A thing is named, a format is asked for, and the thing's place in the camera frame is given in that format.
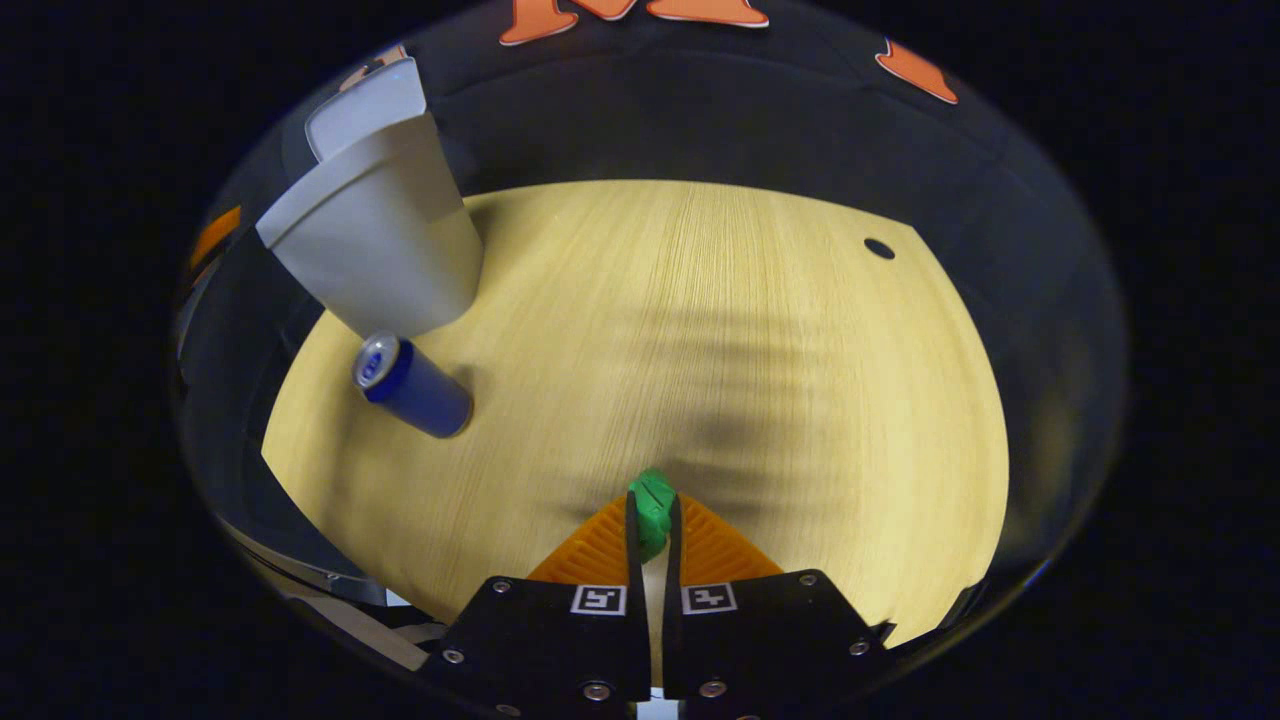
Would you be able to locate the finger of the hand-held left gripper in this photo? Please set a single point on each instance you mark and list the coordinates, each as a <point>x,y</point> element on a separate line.
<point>215,238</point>

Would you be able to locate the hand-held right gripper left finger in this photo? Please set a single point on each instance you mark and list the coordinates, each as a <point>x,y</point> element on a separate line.
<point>540,640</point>

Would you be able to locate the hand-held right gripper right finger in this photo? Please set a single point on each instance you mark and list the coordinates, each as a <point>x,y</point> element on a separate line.
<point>770,640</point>

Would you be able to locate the white desktop garbage bin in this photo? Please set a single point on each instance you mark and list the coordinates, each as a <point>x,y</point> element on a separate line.
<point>380,240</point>

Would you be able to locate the green paper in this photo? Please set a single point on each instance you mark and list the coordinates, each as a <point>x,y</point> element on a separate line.
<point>653,510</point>

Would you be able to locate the blue pop can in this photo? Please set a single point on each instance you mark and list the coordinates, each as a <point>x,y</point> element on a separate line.
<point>425,395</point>

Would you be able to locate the black backdrop cloth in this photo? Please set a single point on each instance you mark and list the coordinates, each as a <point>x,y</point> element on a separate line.
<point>700,100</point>

